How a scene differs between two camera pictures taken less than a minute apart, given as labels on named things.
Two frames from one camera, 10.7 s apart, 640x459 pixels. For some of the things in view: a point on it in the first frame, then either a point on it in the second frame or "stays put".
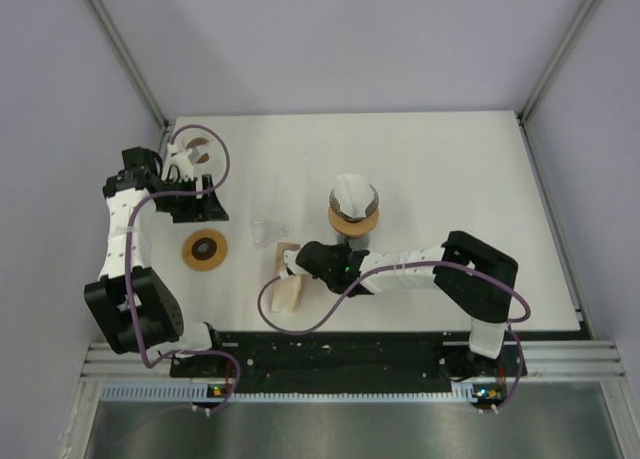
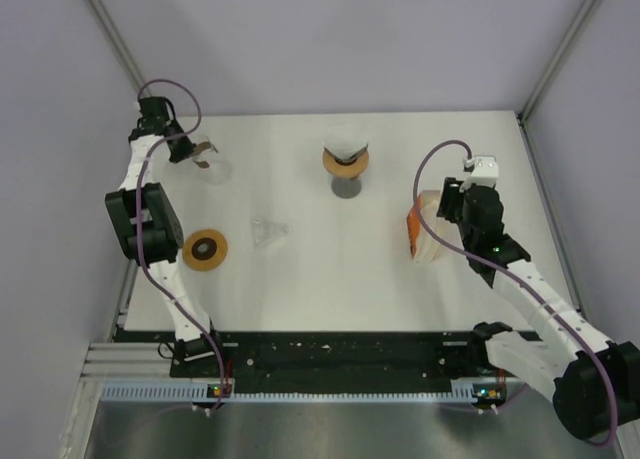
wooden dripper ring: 353,228 to 332,166
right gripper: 344,249 to 450,197
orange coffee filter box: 286,291 to 424,246
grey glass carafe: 355,244 to 345,187
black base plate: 345,362 stays put
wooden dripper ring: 204,250 stays put
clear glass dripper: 262,230 stays put
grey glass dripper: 336,208 to 347,162
